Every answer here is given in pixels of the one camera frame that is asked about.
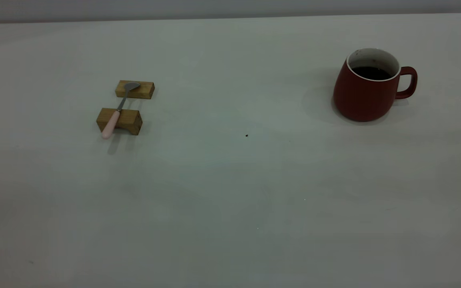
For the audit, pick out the red ceramic cup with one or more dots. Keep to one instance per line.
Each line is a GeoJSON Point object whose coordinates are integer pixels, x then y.
{"type": "Point", "coordinates": [362, 96]}

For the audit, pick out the flat wooden block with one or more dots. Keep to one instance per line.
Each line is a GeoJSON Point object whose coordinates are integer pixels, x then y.
{"type": "Point", "coordinates": [145, 91]}

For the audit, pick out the arched wooden block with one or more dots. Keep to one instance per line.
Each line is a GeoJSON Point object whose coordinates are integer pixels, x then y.
{"type": "Point", "coordinates": [131, 119]}

